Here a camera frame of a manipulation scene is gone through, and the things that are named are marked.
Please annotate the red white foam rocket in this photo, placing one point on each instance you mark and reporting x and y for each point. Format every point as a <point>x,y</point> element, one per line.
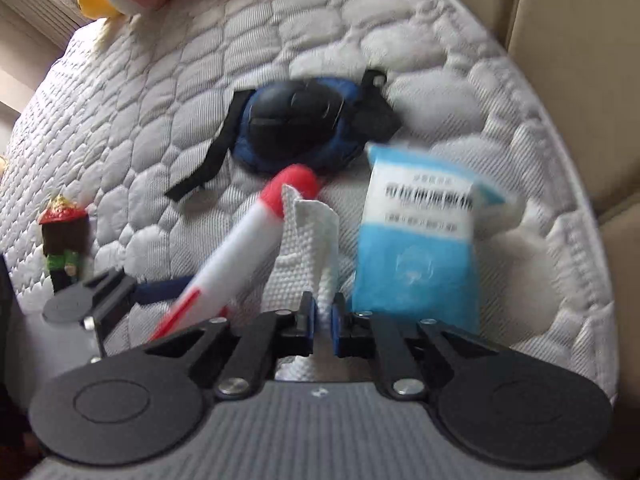
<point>240,255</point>

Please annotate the grey quilted mattress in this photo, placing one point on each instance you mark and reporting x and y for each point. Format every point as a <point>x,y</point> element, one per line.
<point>124,115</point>

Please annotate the blue cotton pads packet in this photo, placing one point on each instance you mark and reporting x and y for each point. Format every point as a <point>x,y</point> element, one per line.
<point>416,256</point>

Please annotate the yellow plush toy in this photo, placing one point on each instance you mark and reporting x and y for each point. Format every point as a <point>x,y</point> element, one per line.
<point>95,9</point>

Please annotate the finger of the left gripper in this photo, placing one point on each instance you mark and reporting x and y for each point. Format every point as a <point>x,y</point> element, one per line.
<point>154,292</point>
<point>95,306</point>

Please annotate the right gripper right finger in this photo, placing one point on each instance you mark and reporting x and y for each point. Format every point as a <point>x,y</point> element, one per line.
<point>377,339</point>

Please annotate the white paper towel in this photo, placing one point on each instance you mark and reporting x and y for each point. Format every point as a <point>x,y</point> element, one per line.
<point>307,261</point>

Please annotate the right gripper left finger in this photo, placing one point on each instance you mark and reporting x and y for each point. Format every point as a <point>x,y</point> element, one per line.
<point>272,336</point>

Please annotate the beige padded headboard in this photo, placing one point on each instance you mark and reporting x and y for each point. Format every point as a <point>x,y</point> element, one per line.
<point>582,58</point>

